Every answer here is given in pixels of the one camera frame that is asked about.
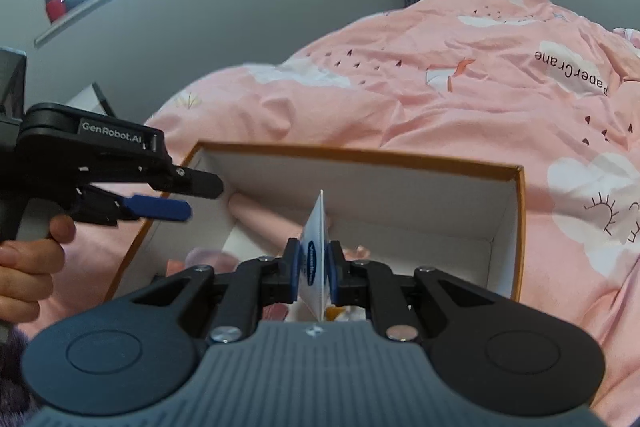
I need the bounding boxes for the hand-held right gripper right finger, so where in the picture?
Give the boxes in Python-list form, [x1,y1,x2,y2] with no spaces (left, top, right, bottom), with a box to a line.
[326,239,503,342]

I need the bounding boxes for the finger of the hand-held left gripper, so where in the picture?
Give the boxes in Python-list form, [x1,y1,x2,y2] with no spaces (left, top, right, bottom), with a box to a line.
[77,156,225,200]
[75,186,194,227]

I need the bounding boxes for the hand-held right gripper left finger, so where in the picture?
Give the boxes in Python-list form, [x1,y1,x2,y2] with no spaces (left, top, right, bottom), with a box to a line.
[131,237,303,343]

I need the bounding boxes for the white blue sachet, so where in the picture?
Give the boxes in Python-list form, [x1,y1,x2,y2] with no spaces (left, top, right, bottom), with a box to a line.
[297,190,335,323]

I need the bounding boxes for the pink cylinder tube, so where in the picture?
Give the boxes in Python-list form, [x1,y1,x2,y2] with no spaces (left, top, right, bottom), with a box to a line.
[229,194,321,258]

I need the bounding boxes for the pink fabric pouch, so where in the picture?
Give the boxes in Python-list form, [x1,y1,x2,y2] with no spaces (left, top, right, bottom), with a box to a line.
[185,248,241,273]

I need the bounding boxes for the orange cardboard box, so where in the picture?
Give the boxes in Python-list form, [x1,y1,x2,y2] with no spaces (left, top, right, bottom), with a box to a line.
[102,141,527,308]

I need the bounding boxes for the person's left hand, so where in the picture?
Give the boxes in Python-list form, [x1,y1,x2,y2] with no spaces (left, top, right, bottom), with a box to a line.
[0,213,77,323]

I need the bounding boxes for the pink printed blanket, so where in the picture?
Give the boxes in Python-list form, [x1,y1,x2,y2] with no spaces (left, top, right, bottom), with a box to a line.
[50,0,640,427]

